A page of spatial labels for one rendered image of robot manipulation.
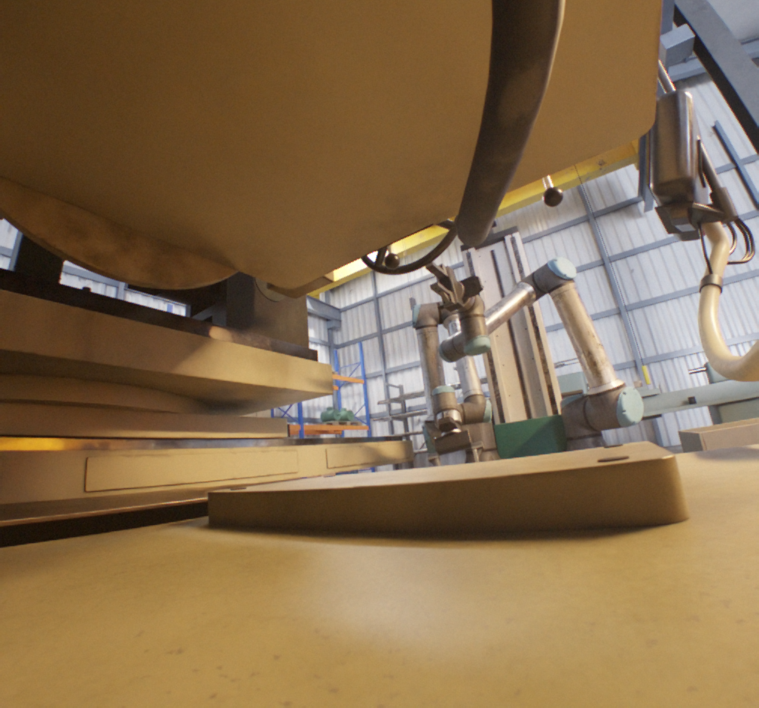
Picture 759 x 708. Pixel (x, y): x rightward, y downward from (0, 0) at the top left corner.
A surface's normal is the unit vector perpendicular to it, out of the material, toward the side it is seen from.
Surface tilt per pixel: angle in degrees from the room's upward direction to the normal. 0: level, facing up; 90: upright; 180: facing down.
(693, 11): 90
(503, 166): 174
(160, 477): 90
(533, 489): 90
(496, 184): 174
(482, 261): 90
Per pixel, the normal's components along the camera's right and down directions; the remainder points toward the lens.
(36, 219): 0.82, -0.25
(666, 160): -0.75, -0.11
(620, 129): 0.11, 0.95
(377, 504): -0.56, -0.18
